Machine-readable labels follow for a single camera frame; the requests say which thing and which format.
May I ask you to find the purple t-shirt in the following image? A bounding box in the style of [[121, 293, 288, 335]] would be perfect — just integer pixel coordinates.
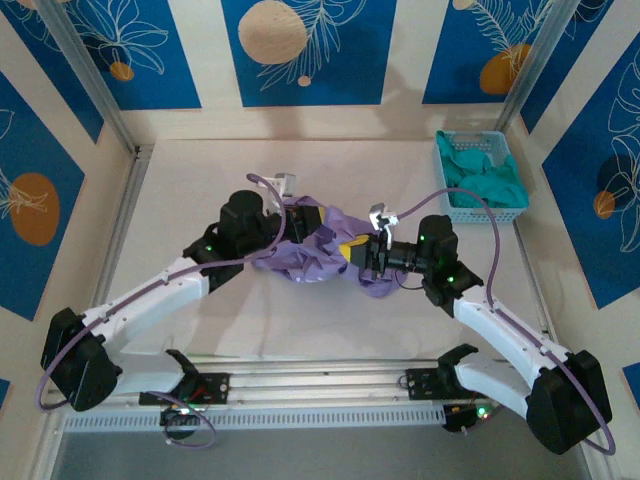
[[252, 194, 401, 300]]

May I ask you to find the light blue plastic basket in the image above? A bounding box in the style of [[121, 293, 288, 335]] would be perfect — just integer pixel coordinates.
[[433, 129, 529, 226]]

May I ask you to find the teal garment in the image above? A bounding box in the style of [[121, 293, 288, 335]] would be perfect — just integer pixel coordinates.
[[434, 130, 530, 209]]

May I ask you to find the white table cover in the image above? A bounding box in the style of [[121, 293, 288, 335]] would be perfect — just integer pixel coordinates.
[[92, 138, 556, 361]]

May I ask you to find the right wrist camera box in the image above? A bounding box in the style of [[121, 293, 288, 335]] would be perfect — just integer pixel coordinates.
[[367, 202, 401, 231]]

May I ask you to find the aluminium side rail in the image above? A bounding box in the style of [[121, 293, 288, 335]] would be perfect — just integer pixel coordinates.
[[74, 143, 155, 371], [492, 142, 564, 361]]

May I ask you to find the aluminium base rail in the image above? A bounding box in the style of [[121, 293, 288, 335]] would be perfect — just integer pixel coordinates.
[[42, 357, 594, 414]]

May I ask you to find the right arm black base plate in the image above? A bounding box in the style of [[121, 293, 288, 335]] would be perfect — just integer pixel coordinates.
[[405, 367, 499, 401]]

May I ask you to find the white slotted cable duct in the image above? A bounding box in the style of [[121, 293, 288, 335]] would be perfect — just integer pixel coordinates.
[[62, 405, 446, 434]]

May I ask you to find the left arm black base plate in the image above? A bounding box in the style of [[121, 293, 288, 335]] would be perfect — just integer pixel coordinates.
[[138, 372, 231, 406]]

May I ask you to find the aluminium frame post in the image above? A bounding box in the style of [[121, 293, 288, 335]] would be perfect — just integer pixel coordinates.
[[489, 0, 574, 146], [37, 0, 141, 156]]

